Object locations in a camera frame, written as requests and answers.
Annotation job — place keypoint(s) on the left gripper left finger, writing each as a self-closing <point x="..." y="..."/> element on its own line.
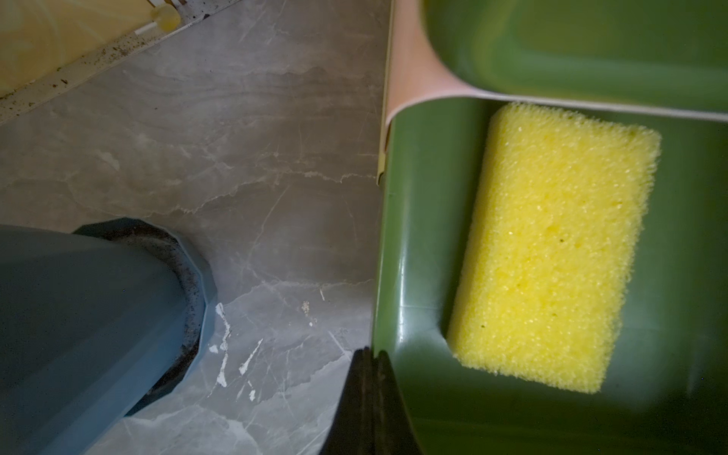
<point x="351" y="431"/>

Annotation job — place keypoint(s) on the potted green plant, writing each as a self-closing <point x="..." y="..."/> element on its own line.
<point x="96" y="325"/>

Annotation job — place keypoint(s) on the yellow foam sponge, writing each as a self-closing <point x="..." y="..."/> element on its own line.
<point x="558" y="213"/>

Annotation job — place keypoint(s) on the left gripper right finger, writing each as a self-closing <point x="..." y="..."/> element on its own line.
<point x="392" y="429"/>

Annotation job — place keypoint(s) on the green top drawer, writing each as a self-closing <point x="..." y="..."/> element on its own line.
<point x="669" y="54"/>

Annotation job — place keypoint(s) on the green drawer cabinet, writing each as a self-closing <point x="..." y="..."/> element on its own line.
<point x="414" y="74"/>

